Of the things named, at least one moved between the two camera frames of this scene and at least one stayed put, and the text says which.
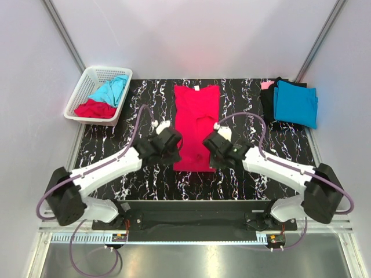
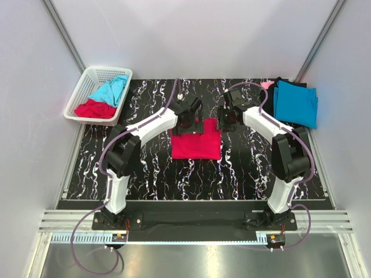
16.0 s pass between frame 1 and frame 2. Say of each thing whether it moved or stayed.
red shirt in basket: stayed
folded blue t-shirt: stayed
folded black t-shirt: stayed
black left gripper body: moved
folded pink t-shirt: stayed
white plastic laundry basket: stayed
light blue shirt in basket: stayed
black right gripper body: moved
